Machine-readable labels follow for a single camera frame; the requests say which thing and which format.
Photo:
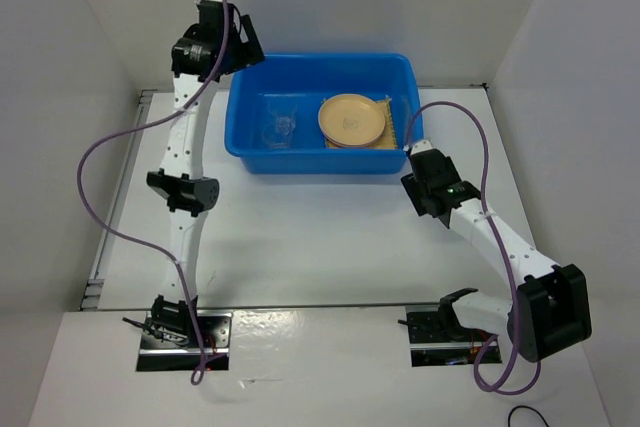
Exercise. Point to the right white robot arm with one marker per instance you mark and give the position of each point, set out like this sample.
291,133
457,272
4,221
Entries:
551,309

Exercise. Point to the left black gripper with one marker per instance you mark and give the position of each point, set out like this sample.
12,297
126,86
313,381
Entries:
250,50

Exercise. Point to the orange plastic plate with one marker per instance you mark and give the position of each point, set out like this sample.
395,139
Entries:
353,106

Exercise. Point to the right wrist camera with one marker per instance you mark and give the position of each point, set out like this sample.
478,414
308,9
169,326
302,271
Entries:
418,147

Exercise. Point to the bamboo placemat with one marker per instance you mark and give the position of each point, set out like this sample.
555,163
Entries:
388,139

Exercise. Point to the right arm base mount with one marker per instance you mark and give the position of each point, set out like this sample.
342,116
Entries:
432,344

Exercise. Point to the pink plastic plate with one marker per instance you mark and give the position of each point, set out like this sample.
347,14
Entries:
351,133

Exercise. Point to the clear plastic cup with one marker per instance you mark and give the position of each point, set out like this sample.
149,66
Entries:
283,114
275,138

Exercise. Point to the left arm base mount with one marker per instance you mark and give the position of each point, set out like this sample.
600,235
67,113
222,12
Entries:
174,337

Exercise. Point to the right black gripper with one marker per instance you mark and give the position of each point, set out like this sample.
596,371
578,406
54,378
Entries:
413,189

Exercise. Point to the blue plastic bin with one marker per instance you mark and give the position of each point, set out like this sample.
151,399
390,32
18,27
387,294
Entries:
309,79

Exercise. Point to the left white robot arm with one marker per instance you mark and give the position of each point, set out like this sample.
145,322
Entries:
180,179

